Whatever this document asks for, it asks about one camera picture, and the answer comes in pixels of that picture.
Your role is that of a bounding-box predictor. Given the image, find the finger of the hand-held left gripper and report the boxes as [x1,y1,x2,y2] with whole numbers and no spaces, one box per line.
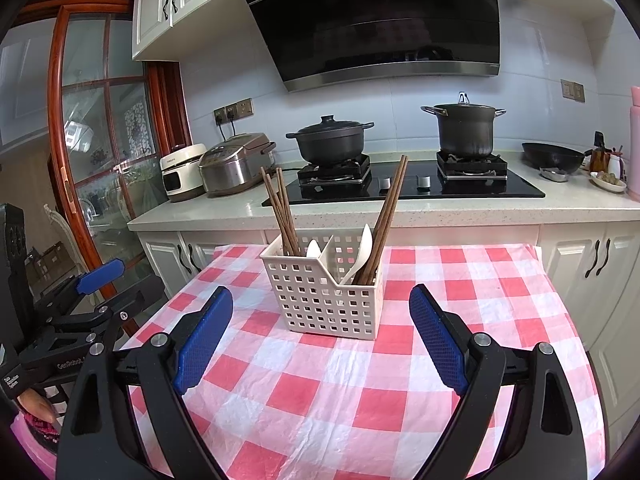
[32,258,126,319]
[99,277,166,344]

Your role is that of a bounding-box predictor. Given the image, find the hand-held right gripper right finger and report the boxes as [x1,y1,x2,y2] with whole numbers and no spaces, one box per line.
[409,284,589,480]

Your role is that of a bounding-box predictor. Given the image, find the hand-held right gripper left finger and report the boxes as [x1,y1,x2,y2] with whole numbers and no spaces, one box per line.
[56,286,234,480]

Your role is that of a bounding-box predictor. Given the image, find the white perforated plastic basket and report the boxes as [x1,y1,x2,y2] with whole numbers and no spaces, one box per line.
[259,232,386,341]

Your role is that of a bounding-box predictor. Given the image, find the person's left hand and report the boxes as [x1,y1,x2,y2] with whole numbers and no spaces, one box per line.
[17,391,59,426]

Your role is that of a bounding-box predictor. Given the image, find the cardboard box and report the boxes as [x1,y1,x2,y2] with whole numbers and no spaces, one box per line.
[25,241,76,291]

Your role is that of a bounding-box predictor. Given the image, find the person's pink quilted clothing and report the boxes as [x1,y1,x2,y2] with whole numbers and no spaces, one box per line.
[10,410,66,480]

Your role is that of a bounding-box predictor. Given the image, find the pink white checkered tablecloth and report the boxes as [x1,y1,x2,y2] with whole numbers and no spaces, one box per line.
[120,242,608,480]

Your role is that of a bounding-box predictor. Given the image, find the white small countertop appliance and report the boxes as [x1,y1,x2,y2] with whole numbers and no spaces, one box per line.
[160,143,208,203]

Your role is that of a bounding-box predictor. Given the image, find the wooden framed glass door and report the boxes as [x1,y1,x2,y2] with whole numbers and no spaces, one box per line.
[47,0,193,306]

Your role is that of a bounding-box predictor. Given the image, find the white base cabinets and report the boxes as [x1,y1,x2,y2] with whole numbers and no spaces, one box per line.
[127,190,640,441]

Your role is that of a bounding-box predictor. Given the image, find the silver rice cooker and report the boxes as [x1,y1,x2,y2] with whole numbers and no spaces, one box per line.
[198,132,277,197]

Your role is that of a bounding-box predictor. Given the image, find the black glass gas cooktop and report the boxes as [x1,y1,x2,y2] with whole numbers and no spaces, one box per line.
[261,152,547,206]

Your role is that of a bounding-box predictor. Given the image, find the dark tall stock pot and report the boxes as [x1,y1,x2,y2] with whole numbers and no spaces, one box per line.
[421,92,507,158]

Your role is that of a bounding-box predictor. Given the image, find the black wok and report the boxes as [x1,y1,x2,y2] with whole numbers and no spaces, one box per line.
[521,141,593,171]

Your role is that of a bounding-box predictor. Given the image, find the black lidded casserole pot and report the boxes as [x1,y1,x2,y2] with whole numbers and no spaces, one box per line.
[286,115,376,166]

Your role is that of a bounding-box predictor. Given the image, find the white plate with food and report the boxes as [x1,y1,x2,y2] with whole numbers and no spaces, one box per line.
[590,171,628,194]

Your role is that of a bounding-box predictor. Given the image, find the brown bottle with black cap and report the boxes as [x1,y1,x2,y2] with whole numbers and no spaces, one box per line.
[590,131,609,173]

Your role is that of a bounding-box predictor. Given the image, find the pink thermos bottle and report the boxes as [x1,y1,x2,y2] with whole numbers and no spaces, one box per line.
[629,85,640,186]

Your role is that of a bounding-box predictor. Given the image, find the black range hood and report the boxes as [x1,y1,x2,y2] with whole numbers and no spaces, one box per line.
[230,0,502,93]

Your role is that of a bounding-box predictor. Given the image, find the wall socket panel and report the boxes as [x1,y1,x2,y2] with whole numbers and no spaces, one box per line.
[214,98,255,126]

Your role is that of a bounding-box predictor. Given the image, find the wall switch panel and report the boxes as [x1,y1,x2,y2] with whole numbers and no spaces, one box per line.
[560,78,586,104]

